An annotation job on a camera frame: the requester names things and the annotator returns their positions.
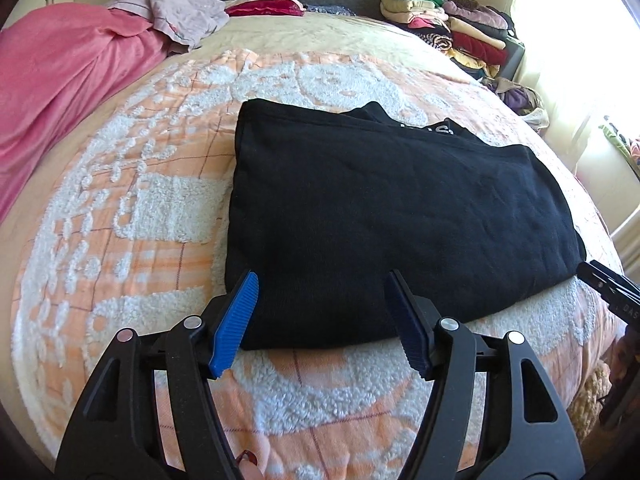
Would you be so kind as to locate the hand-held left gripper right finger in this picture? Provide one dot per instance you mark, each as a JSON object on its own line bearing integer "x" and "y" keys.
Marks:
{"x": 407, "y": 320}

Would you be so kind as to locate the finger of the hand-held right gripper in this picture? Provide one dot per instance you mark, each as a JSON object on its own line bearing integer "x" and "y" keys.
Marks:
{"x": 607, "y": 285}

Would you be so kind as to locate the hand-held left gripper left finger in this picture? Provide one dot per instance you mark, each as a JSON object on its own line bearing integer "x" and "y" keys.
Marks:
{"x": 235, "y": 317}

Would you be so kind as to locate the black sweatshirt with orange cuffs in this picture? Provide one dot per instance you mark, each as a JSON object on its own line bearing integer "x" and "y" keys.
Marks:
{"x": 380, "y": 210}

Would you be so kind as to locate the stack of folded clothes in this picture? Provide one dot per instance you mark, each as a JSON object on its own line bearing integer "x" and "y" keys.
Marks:
{"x": 450, "y": 20}

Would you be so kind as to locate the person's left hand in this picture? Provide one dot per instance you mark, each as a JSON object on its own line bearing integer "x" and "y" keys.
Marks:
{"x": 250, "y": 467}

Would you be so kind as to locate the green patterned cloth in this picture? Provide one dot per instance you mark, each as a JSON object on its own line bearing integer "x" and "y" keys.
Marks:
{"x": 622, "y": 145}

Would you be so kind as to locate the orange and white fuzzy blanket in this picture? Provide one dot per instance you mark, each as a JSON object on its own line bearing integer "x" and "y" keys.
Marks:
{"x": 125, "y": 220}

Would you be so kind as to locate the purple crumpled cloth pile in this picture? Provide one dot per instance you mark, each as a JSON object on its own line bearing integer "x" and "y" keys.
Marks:
{"x": 520, "y": 100}

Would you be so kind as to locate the black box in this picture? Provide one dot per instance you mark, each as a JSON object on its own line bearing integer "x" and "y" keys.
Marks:
{"x": 512, "y": 60}

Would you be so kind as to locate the pink plush blanket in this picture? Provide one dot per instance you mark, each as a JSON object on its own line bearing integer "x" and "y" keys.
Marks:
{"x": 55, "y": 75}

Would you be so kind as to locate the red folded cloth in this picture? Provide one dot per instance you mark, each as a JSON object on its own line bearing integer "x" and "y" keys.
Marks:
{"x": 265, "y": 7}

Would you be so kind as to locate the lilac crumpled cloth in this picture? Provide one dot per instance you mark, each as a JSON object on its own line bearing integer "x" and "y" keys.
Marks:
{"x": 175, "y": 10}

